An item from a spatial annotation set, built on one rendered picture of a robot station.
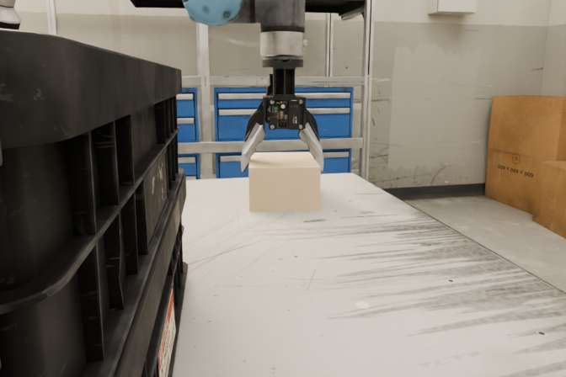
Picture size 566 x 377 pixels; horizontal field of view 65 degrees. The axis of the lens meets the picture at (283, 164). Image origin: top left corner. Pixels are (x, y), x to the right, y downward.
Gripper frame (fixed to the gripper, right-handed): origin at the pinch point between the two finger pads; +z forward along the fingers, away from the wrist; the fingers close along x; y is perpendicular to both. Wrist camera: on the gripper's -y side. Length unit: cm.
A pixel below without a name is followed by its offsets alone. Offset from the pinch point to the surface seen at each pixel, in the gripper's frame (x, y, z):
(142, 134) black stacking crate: -12, 51, -13
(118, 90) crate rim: -9, 63, -16
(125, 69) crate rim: -10, 62, -17
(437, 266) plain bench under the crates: 16.9, 31.4, 5.2
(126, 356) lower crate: -9, 65, -7
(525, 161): 182, -213, 40
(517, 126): 179, -222, 17
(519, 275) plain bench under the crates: 25.2, 34.4, 5.2
